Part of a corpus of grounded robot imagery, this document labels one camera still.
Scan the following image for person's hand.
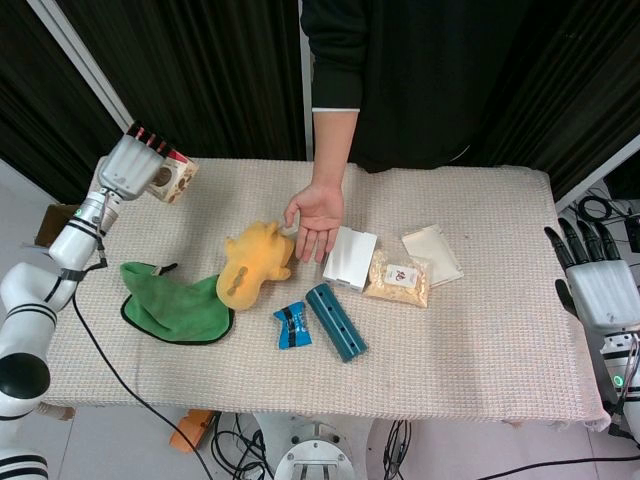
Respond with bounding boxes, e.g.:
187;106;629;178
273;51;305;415
283;182;347;264

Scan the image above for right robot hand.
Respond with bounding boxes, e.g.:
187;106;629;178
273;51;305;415
543;216;640;334

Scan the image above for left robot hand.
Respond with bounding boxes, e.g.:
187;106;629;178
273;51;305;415
95;119;177;203

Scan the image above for snack box with cookie print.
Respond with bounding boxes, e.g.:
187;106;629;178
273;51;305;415
147;149;200;205

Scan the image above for person's forearm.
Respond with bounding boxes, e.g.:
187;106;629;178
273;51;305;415
311;107;361;189

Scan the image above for robot base column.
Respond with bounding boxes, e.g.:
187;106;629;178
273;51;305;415
249;412;374;480

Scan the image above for white rectangular box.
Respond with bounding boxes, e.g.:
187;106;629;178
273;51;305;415
322;225;378;295

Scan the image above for cardboard box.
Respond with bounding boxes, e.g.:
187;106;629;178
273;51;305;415
33;202;84;249

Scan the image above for person's black torso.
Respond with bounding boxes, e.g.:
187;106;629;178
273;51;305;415
299;0;539;174

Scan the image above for yellow plush toy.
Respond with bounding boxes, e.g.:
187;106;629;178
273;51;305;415
215;220;296;313

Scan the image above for black curtain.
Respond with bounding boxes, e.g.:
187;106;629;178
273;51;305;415
0;0;307;206

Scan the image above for clear bag of snacks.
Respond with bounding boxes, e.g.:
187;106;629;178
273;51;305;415
362;248;433;310

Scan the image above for teal cylinder with holes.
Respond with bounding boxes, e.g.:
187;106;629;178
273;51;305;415
304;282;369;364

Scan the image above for blue snack packet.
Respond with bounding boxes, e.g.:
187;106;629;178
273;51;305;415
272;299;315;351

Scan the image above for white foil pouch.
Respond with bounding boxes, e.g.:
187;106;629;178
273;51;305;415
400;224;465;288

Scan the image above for beige woven table cloth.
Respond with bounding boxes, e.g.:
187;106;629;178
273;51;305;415
37;154;614;432

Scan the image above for green microfiber cloth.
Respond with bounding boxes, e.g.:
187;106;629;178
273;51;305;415
118;260;236;346

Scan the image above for orange tool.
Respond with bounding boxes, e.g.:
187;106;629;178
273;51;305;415
168;408;217;454

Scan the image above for coiled black cables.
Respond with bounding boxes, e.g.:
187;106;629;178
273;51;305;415
574;184;640;241

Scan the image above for white frame post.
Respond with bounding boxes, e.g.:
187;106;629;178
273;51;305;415
27;0;156;157
298;0;316;162

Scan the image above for black cable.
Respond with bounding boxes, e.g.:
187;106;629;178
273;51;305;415
72;239;216;480
473;452;640;480

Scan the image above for bundle of black cables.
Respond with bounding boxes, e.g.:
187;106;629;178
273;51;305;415
380;418;414;480

